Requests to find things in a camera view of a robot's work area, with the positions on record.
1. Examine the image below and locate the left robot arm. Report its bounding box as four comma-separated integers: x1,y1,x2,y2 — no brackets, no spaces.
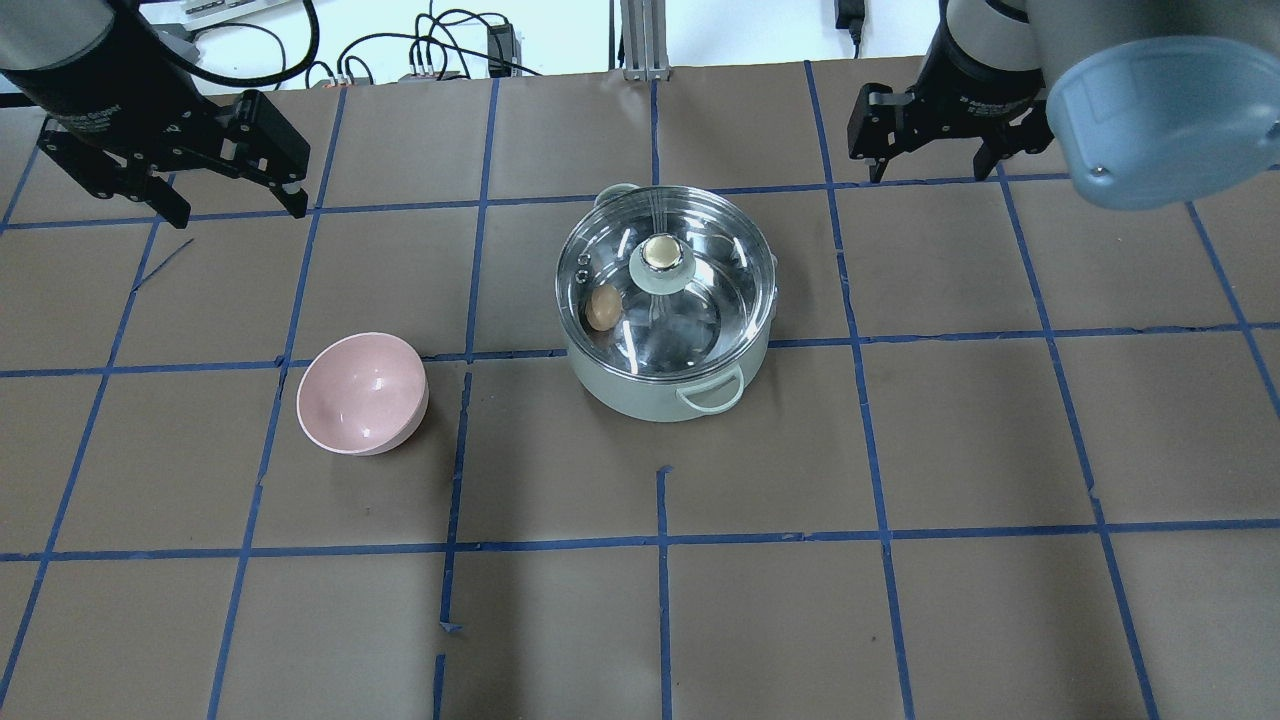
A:
1,1,320,228

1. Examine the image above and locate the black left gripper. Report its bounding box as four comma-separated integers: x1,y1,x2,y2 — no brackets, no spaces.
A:
20,20,311,229

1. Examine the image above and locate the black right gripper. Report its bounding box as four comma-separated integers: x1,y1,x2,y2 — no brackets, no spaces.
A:
847,26,1055,184

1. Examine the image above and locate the pink bowl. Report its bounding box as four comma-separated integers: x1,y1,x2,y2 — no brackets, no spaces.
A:
294,332,430,456

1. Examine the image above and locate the light green steel pot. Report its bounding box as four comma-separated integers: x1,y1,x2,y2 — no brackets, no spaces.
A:
556,183,780,423

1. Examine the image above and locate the aluminium frame post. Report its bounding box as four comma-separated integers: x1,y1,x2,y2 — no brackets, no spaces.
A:
620,1,672,82

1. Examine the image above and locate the brown egg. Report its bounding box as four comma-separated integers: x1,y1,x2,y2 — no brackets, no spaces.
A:
582,284,623,332

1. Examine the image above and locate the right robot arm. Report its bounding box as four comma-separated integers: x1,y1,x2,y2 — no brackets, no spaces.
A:
847,1,1279,211

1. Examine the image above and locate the glass pot lid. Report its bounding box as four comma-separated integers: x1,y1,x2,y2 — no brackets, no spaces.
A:
556,190,780,379

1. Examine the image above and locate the black adapter behind post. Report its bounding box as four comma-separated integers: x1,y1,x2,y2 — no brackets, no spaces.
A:
835,0,867,36

